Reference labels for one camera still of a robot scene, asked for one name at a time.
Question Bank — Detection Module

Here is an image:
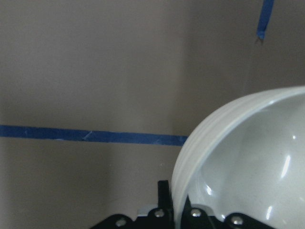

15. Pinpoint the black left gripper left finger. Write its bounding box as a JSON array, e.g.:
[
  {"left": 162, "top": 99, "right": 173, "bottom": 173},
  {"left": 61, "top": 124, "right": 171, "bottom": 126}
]
[{"left": 157, "top": 180, "right": 173, "bottom": 214}]

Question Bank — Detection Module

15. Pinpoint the white ceramic bowl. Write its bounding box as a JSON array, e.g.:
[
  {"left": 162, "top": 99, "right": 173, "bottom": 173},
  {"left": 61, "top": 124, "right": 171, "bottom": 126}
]
[{"left": 171, "top": 86, "right": 305, "bottom": 229}]

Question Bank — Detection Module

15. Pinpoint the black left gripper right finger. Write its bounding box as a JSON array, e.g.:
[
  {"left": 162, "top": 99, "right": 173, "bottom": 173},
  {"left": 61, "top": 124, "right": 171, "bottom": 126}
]
[{"left": 183, "top": 196, "right": 192, "bottom": 215}]

